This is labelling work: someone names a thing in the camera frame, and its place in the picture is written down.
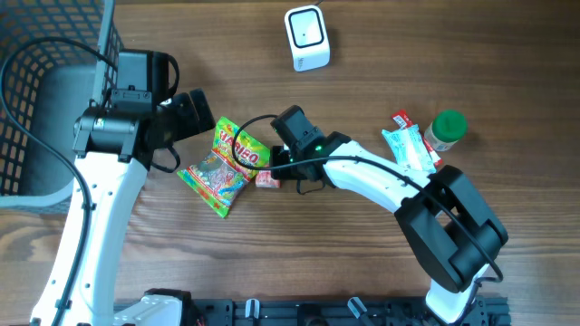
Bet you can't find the white barcode scanner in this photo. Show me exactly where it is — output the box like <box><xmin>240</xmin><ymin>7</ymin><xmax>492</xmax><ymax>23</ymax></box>
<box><xmin>285</xmin><ymin>5</ymin><xmax>331</xmax><ymax>72</ymax></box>

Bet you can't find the red stick sachet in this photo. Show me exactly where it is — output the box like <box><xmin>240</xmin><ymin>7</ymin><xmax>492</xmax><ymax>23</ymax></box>
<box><xmin>391</xmin><ymin>110</ymin><xmax>443</xmax><ymax>168</ymax></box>

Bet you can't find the green lid seasoning jar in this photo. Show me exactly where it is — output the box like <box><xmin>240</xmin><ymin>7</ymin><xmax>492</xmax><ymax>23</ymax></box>
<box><xmin>424</xmin><ymin>110</ymin><xmax>468</xmax><ymax>151</ymax></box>

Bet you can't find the green Haribo candy bag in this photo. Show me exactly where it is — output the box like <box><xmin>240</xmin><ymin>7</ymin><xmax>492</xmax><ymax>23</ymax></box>
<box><xmin>177</xmin><ymin>116</ymin><xmax>270</xmax><ymax>218</ymax></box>

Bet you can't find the grey plastic mesh basket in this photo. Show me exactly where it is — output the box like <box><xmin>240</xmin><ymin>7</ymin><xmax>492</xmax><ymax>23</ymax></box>
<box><xmin>1</xmin><ymin>0</ymin><xmax>122</xmax><ymax>213</ymax></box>

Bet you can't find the teal snack packet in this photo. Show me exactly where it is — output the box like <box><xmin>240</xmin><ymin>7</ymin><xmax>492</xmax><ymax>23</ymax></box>
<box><xmin>382</xmin><ymin>125</ymin><xmax>436</xmax><ymax>174</ymax></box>

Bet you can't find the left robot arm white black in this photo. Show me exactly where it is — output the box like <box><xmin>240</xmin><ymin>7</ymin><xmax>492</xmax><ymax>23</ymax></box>
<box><xmin>30</xmin><ymin>50</ymin><xmax>216</xmax><ymax>325</ymax></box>

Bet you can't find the red tissue pack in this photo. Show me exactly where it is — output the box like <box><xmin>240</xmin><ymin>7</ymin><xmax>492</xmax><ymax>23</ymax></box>
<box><xmin>256</xmin><ymin>170</ymin><xmax>281</xmax><ymax>188</ymax></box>

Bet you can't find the black mounting rail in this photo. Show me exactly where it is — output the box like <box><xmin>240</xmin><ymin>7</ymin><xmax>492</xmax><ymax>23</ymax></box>
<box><xmin>112</xmin><ymin>296</ymin><xmax>512</xmax><ymax>326</ymax></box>

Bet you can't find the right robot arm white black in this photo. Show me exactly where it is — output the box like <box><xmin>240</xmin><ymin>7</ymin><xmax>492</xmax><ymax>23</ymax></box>
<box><xmin>270</xmin><ymin>106</ymin><xmax>508</xmax><ymax>325</ymax></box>

